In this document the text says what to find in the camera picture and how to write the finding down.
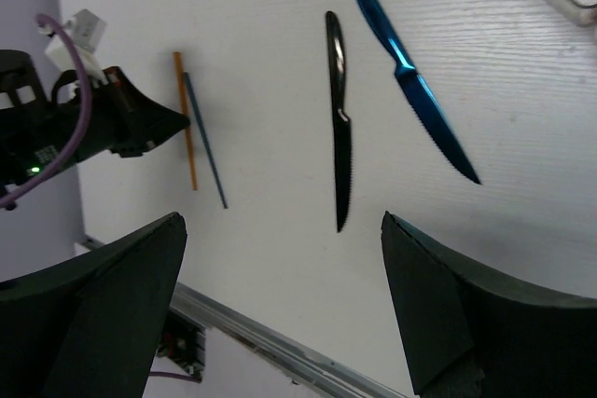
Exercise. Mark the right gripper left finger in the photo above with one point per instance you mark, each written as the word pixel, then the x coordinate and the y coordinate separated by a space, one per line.
pixel 90 326

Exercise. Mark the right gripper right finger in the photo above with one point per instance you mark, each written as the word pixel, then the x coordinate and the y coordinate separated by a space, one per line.
pixel 469 330

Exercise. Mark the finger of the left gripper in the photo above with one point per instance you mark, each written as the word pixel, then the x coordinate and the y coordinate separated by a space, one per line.
pixel 143 124

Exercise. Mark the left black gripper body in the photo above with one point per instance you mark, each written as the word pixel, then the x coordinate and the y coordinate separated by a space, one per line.
pixel 36 127

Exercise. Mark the orange chopstick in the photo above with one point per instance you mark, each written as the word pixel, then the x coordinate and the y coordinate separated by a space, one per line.
pixel 179 71

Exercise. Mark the black knife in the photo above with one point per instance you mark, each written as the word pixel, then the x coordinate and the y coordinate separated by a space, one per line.
pixel 341 122

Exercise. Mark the blue knife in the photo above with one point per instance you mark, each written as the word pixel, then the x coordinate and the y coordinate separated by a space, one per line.
pixel 418 94

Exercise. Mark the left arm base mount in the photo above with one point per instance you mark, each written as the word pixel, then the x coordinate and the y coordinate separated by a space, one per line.
pixel 182 341

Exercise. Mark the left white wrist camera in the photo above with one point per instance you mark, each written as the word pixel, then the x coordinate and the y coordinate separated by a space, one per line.
pixel 86 31

